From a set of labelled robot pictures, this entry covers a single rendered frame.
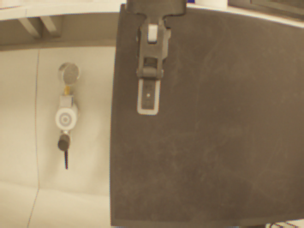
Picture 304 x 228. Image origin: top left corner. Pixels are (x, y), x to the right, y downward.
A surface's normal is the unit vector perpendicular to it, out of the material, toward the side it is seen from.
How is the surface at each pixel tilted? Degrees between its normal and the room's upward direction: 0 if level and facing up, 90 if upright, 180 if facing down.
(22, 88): 90
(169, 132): 86
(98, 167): 90
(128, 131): 86
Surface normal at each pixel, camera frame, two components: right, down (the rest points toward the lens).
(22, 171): 0.05, 0.29
